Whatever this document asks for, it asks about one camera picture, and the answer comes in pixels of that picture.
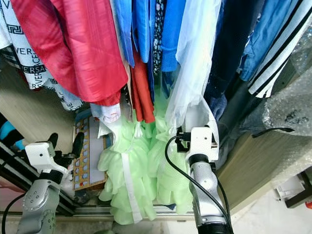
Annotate aluminium floor track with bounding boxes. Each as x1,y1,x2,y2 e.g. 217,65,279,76
63,205,200,217

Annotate beige wooden wardrobe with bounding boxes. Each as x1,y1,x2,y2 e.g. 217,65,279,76
0,63,312,215

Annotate dark floral print garment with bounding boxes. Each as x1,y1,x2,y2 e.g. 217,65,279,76
151,0,169,76

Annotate red hanging garment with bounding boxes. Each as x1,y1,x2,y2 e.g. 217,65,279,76
10,0,130,107

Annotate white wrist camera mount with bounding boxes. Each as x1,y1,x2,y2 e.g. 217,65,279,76
24,141,64,176
185,126,217,161

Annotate small white pink garment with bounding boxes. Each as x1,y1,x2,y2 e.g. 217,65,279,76
90,102,122,137

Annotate bright blue shirt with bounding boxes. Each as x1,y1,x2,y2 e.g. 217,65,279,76
111,0,152,69

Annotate white plastic object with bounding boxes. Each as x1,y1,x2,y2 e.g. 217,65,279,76
275,168,312,209

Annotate navy hanging garment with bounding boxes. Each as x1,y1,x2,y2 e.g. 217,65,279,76
204,0,266,98

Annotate black white striped garment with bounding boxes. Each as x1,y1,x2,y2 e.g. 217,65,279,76
248,0,312,98

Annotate blue knit sweater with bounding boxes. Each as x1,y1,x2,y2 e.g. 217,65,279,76
160,0,187,74

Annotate orange-red garment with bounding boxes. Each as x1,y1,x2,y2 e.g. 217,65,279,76
129,49,156,124

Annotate dark jeans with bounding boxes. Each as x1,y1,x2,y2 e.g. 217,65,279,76
207,83,269,161

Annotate thin black cable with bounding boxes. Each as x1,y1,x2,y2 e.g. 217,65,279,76
251,127,295,139

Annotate white hanging garment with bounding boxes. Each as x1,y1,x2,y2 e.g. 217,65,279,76
0,0,14,49

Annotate green ruffled dress white ribbon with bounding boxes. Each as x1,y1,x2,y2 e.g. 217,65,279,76
97,119,152,226

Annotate cyan black striped garment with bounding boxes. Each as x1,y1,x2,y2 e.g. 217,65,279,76
0,119,30,152

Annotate white black lettered garment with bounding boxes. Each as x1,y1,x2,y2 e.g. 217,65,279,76
2,0,83,112

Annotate clear bubble wrap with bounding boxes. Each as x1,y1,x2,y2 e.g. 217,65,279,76
261,44,312,137

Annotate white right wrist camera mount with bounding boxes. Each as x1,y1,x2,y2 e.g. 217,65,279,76
185,126,217,161

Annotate white sheer garment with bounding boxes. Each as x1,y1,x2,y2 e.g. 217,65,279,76
165,0,222,142

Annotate blue denim garment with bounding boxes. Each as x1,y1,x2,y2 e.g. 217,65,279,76
239,0,298,82

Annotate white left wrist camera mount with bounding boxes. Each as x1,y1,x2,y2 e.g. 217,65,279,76
24,141,64,176

